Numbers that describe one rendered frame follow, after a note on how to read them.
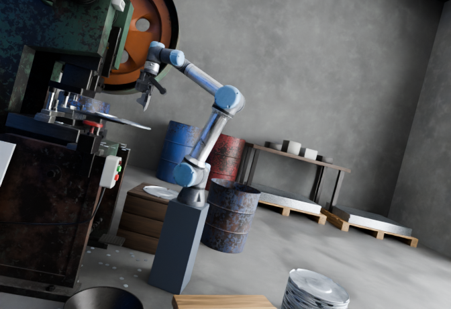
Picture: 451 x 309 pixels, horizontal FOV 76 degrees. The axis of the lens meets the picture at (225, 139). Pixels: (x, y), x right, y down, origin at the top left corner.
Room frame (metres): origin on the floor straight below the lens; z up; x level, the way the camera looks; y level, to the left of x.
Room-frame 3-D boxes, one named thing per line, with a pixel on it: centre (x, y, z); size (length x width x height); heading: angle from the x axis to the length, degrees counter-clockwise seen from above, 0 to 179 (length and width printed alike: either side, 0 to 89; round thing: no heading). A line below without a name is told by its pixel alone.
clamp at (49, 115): (1.31, 0.79, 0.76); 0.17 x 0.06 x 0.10; 8
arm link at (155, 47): (1.52, 0.47, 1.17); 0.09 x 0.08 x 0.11; 74
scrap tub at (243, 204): (2.33, -0.18, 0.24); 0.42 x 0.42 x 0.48
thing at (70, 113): (1.47, 0.81, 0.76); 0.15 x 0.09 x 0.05; 8
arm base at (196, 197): (1.55, 0.10, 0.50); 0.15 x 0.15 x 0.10
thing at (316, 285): (1.42, -0.63, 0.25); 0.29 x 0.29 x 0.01
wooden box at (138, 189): (2.01, 0.32, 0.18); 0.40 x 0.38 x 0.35; 91
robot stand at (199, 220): (1.55, 0.10, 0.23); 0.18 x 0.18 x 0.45; 79
